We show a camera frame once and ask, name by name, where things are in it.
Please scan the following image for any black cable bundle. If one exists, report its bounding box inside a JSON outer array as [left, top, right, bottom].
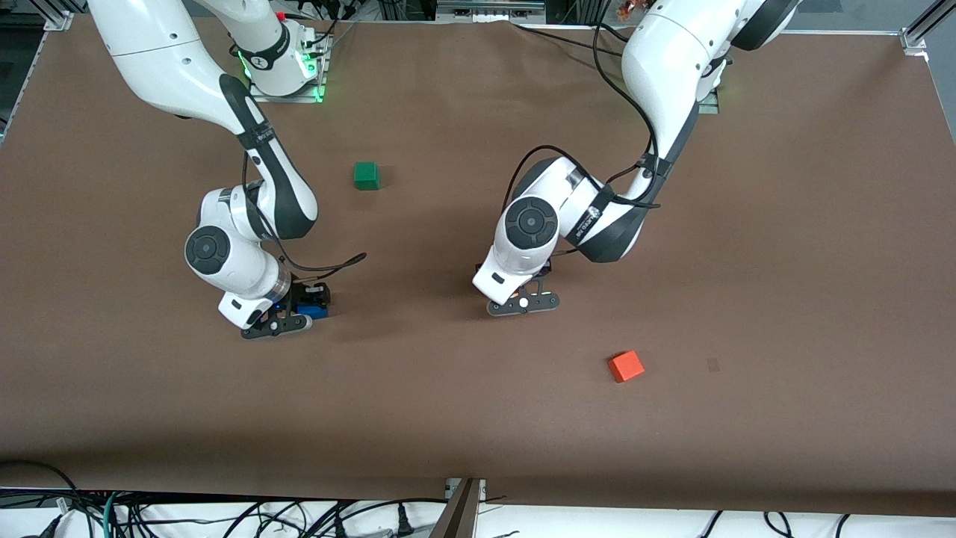
[[112, 497, 449, 538]]

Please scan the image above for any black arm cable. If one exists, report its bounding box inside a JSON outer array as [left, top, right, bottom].
[[243, 153, 368, 274], [514, 21, 662, 210]]

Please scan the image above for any black cable on table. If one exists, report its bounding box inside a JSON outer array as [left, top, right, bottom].
[[514, 22, 625, 58]]

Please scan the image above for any metal frame post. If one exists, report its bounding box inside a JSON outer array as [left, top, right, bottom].
[[428, 478, 488, 538]]

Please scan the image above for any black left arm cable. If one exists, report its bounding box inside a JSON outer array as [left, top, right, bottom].
[[514, 21, 662, 210]]

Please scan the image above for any black looped floor cable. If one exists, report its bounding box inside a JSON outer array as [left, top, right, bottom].
[[0, 460, 84, 518]]

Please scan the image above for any grey background rail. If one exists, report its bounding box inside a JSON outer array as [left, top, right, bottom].
[[435, 0, 547, 23]]

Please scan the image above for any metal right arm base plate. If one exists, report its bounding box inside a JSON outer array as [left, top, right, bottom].
[[250, 22, 334, 104]]

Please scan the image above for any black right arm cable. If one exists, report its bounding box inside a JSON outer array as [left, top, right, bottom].
[[243, 153, 368, 274]]

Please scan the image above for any brown table cover sheet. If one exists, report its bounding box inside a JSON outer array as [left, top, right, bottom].
[[0, 15, 956, 518]]

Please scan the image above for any orange wooden block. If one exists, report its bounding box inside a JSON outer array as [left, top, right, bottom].
[[607, 350, 645, 384]]

